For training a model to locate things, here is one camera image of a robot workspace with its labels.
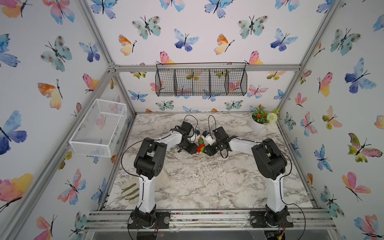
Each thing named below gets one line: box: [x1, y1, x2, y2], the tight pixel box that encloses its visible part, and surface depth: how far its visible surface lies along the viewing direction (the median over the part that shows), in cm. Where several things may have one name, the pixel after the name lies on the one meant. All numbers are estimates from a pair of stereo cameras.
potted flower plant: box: [250, 104, 281, 132], surface depth 101 cm
